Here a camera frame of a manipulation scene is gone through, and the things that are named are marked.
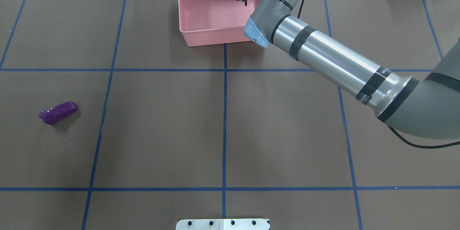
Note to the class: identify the purple block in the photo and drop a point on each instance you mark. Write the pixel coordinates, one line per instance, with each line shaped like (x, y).
(58, 113)

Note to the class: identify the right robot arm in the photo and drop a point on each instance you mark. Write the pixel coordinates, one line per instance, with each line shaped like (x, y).
(428, 108)

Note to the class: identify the pink plastic box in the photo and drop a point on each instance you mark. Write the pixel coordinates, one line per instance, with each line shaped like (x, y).
(212, 22)

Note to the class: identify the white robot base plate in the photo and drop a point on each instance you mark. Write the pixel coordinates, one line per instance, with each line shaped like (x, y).
(224, 224)

